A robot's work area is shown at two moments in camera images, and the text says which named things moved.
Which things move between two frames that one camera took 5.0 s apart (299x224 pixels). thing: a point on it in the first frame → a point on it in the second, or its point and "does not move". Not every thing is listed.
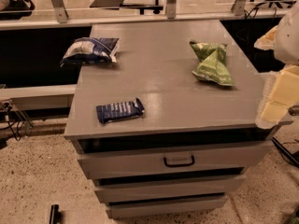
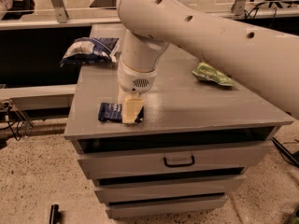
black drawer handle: [178, 164] does not move
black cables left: [16, 125] does not move
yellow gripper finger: [284, 92] → [132, 105]
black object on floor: [55, 215] does not move
